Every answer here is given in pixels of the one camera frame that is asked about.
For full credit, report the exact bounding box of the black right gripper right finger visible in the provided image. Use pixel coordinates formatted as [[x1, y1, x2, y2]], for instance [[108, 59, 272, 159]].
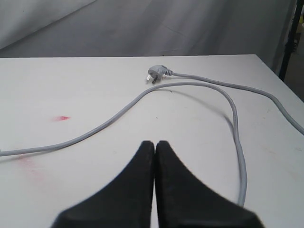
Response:
[[155, 141, 264, 228]]

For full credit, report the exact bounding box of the white backdrop cloth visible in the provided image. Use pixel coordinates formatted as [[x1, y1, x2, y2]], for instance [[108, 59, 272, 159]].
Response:
[[0, 0, 294, 58]]

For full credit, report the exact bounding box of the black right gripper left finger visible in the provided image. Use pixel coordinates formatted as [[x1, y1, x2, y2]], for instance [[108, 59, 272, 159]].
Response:
[[52, 141, 154, 228]]

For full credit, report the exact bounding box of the black stand pole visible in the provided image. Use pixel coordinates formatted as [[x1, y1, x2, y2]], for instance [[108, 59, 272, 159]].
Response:
[[279, 0, 304, 81]]

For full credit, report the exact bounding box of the white five-socket power strip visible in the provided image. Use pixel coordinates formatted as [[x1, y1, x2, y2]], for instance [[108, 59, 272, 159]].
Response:
[[0, 65, 304, 207]]

